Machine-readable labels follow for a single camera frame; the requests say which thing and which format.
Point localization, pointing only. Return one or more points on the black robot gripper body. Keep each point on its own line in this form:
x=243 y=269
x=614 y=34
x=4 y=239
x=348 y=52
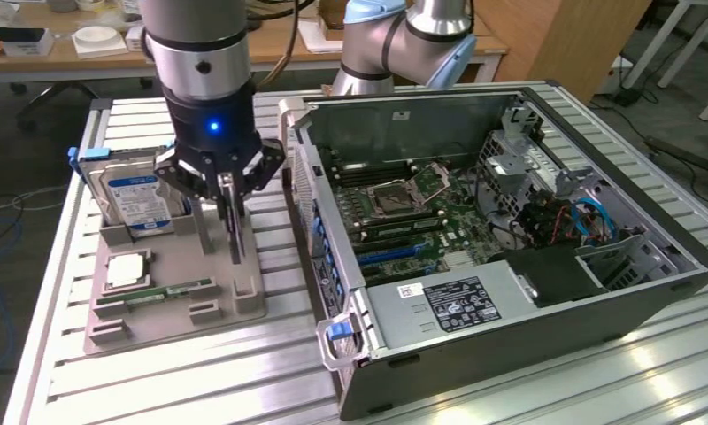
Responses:
x=212 y=119

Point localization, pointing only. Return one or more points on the GPU graphics card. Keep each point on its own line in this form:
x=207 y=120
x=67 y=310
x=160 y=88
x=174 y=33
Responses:
x=236 y=230

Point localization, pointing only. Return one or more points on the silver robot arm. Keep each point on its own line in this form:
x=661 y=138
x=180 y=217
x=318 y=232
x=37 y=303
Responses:
x=200 y=57

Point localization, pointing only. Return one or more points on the black RAM slot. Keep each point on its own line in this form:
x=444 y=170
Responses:
x=403 y=231
x=402 y=224
x=372 y=167
x=374 y=177
x=400 y=218
x=371 y=162
x=372 y=172
x=398 y=213

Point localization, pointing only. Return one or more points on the blue expansion slot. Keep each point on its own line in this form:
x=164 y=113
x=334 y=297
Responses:
x=390 y=257

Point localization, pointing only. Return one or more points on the hard disk blue label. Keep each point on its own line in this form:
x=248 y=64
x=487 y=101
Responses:
x=127 y=199

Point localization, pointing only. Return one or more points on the blue disk carrier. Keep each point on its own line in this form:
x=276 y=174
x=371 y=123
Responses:
x=91 y=155

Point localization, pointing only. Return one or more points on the blue card retention clip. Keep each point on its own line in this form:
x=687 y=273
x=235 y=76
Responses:
x=335 y=281
x=330 y=264
x=315 y=226
x=339 y=295
x=324 y=247

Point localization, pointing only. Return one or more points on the grey parts rack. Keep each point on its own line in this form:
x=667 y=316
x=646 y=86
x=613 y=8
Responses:
x=171 y=265

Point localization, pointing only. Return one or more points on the small white box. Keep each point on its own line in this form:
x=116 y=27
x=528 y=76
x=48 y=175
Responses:
x=135 y=40

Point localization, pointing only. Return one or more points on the CPU socket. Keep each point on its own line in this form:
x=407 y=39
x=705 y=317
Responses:
x=392 y=199

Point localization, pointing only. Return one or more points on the silver CPU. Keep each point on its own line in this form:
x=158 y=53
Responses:
x=126 y=270

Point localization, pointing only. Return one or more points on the white paper stack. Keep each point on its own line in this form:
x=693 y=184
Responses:
x=319 y=42

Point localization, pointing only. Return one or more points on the white round dish box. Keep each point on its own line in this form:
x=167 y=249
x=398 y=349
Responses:
x=100 y=42

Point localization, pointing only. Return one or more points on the green RAM stick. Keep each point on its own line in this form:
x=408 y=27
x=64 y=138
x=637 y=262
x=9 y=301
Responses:
x=154 y=293

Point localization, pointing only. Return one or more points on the metal socket cover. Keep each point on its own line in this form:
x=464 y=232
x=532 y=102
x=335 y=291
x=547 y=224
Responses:
x=434 y=181

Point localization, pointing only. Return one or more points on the brown cardboard box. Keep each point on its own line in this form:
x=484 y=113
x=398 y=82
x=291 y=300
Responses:
x=331 y=13

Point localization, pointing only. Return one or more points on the wooden desk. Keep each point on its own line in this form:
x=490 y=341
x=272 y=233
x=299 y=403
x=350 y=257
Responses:
x=63 y=31

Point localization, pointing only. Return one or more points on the green motherboard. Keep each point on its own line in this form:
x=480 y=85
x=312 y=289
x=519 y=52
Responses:
x=454 y=230

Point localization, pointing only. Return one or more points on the black and white box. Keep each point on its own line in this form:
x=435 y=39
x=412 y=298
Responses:
x=23 y=44

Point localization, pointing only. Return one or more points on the blue case latch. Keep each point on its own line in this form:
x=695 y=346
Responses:
x=338 y=333

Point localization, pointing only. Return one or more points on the silver chipset heatsink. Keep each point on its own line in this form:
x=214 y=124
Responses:
x=460 y=261

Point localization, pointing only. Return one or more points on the perforated metal disk bay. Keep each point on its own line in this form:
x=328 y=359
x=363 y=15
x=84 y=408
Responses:
x=507 y=168

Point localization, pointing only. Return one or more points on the grey power supply unit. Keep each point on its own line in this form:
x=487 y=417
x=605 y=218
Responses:
x=402 y=323

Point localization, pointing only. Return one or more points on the black plastic shroud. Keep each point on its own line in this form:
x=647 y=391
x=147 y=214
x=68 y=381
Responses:
x=549 y=274

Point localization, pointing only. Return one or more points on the wooden cabinet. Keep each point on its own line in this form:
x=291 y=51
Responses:
x=567 y=44

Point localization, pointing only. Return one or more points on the black open PC case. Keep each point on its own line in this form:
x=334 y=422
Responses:
x=507 y=354

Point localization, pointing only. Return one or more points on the black power adaptor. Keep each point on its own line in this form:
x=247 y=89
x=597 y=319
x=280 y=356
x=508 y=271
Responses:
x=625 y=98

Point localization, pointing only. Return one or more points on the grey metal disk bay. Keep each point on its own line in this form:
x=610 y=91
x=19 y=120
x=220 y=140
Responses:
x=638 y=252

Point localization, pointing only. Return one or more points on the white table frame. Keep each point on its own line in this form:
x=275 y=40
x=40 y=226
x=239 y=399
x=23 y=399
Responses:
x=654 y=44

